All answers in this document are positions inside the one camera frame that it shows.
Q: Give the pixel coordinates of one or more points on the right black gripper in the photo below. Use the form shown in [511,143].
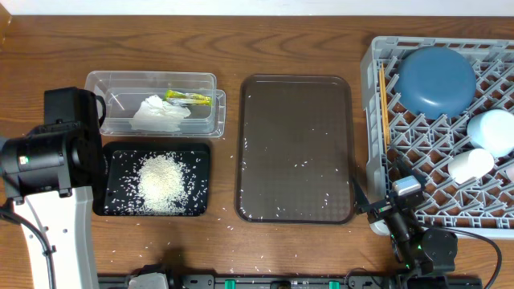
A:
[380,209]

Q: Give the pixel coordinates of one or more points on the wooden chopstick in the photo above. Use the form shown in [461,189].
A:
[385,111]
[385,146]

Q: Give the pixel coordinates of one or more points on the dark blue bowl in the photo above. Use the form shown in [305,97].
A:
[434,81]

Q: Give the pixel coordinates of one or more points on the light blue small bowl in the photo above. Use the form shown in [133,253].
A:
[492,131]

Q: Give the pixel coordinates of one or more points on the pink white cup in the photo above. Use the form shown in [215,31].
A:
[510,172]

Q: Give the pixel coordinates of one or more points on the yellow green snack wrapper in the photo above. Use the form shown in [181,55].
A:
[186,98]

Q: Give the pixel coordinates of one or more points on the white rice pile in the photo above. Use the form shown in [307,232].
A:
[160,182]

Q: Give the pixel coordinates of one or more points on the white tissue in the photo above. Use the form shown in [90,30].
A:
[157,115]

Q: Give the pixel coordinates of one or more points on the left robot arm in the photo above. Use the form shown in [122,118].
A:
[52,176]

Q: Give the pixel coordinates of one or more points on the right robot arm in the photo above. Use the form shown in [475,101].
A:
[426,253]

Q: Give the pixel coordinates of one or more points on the grey dishwasher rack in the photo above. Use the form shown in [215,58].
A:
[482,206]

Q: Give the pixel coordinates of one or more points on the brown serving tray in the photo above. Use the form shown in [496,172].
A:
[296,156]

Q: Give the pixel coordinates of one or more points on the black tray bin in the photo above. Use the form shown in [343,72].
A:
[201,160]

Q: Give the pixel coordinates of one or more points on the clear plastic bin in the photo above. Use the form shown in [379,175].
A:
[123,92]

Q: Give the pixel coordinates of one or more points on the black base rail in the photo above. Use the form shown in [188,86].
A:
[152,276]

